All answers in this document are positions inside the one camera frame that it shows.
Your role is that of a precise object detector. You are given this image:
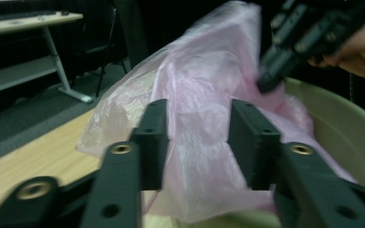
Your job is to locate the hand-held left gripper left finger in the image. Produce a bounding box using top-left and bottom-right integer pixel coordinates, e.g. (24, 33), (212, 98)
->
(129, 98), (169, 192)

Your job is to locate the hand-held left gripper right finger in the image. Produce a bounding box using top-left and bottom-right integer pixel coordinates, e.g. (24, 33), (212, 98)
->
(227, 98), (281, 191)

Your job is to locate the pink plastic bag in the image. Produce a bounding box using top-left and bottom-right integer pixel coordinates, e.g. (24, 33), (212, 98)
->
(75, 0), (359, 224)

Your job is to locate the green plastic bin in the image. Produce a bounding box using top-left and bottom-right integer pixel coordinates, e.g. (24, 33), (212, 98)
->
(141, 77), (365, 228)

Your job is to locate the grey column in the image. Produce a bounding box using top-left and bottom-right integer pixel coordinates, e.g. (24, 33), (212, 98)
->
(113, 0), (150, 69)

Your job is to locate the black folding chair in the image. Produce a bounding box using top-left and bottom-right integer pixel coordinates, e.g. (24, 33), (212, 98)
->
(75, 6), (131, 98)

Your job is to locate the dark keyboard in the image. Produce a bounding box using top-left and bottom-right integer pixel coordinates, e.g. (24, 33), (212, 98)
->
(0, 9), (58, 23)

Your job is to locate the white desk frame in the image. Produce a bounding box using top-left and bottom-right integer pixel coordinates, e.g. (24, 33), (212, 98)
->
(0, 9), (95, 155)

